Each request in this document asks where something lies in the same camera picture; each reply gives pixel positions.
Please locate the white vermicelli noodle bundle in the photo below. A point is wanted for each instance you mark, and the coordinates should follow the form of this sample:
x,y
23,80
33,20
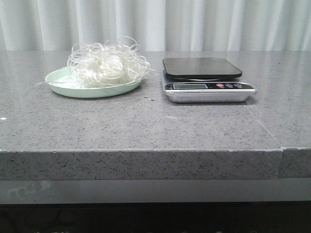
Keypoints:
x,y
101,65

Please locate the black silver kitchen scale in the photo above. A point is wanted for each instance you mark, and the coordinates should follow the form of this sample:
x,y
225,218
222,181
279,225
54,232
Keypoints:
x,y
207,80

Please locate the light green round plate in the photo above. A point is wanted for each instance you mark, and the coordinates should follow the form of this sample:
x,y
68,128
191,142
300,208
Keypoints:
x,y
73,91

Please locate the white pleated curtain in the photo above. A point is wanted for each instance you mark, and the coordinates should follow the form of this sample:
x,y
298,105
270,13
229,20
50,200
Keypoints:
x,y
158,25

